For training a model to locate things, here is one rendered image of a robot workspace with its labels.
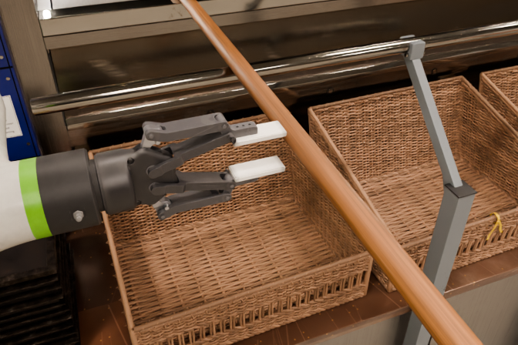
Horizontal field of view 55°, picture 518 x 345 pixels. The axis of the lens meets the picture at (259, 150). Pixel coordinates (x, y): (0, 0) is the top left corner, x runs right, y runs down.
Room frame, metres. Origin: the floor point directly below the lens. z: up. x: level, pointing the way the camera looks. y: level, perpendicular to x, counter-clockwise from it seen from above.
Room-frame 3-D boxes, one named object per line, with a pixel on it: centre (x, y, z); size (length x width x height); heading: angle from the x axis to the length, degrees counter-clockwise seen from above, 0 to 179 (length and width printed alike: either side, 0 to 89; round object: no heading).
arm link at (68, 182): (0.46, 0.22, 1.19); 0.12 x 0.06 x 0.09; 21
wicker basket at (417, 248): (1.13, -0.48, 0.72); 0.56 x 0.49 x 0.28; 112
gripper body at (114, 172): (0.48, 0.15, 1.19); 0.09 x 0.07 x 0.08; 111
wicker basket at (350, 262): (0.91, 0.08, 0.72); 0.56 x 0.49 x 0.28; 112
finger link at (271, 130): (0.53, 0.00, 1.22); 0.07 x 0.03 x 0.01; 111
